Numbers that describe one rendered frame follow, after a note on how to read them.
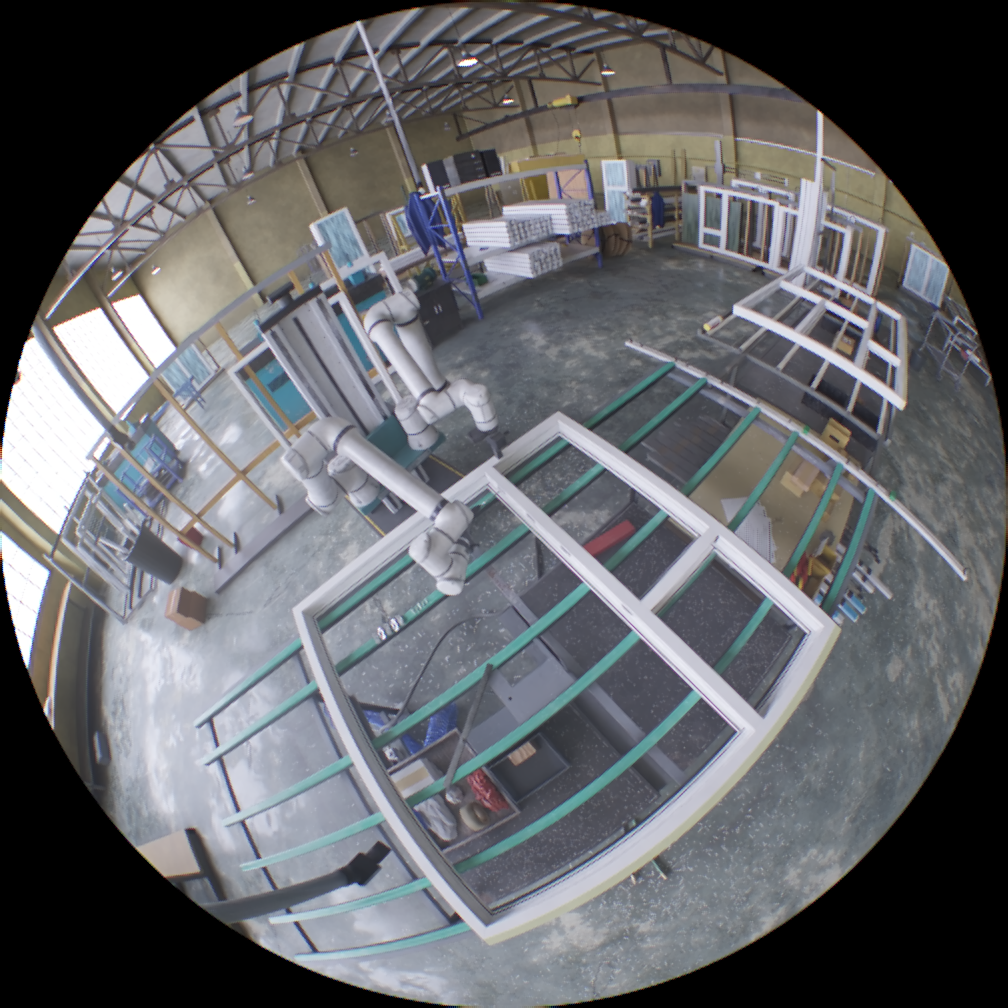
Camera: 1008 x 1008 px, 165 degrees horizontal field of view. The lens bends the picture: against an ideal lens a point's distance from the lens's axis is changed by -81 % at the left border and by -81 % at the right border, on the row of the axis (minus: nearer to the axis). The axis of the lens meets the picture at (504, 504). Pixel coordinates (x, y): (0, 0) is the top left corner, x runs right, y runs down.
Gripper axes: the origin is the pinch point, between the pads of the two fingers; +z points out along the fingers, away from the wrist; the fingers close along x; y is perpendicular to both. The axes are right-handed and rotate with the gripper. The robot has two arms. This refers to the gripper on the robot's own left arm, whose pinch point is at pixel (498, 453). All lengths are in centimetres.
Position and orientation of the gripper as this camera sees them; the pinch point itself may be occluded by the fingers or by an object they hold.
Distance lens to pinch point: 148.6
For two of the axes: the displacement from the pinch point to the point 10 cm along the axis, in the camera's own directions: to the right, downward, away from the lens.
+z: 2.2, 5.7, 7.9
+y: 7.8, -5.9, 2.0
